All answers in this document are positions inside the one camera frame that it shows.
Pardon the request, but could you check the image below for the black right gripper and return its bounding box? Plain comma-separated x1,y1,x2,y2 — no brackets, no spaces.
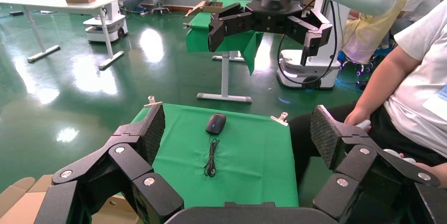
208,0,334,66

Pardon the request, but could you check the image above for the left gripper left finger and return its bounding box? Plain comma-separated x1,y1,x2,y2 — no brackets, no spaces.
34,103,184,224

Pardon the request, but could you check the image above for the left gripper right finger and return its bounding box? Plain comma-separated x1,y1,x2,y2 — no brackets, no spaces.
310,104,441,224

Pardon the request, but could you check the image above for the small cardboard box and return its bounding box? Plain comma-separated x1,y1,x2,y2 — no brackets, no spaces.
0,174,144,224

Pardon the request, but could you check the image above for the black computer mouse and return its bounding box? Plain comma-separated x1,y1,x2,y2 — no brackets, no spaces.
205,113,227,136

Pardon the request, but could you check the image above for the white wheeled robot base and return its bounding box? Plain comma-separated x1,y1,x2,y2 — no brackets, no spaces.
277,0,351,91
83,0,129,44

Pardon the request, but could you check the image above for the small brown tray box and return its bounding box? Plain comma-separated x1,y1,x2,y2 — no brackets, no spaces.
201,1,224,14

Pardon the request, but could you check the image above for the operator hand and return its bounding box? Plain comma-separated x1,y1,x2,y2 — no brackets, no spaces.
344,106,373,133
398,152,447,189

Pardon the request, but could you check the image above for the white handheld controller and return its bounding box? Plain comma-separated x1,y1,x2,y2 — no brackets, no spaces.
383,149,417,164
355,119,372,131

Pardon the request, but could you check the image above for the wooden board piece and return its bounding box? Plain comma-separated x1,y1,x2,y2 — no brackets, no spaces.
183,1,207,18

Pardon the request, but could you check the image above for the operator body white shirt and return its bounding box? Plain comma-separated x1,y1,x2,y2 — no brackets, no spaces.
288,0,447,189

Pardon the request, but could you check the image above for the chair base with casters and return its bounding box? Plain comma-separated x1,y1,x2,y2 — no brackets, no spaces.
337,51,378,87

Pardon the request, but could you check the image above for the person in yellow shirt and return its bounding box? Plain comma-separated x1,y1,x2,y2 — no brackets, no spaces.
342,0,408,65

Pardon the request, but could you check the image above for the green table cloth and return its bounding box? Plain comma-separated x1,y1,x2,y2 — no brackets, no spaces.
119,103,299,209

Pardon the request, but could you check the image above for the black swivel stool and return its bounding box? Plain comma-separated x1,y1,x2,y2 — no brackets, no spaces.
149,0,172,16

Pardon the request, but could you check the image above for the person in white shirt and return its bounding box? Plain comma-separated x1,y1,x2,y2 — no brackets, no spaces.
389,0,447,38

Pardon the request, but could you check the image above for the white desk with legs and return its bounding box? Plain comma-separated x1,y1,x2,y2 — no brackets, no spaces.
0,0,125,72

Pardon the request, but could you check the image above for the grey table frame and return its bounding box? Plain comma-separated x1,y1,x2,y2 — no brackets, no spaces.
196,50,253,104

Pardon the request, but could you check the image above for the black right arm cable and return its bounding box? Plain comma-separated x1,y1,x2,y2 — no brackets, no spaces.
277,0,339,86

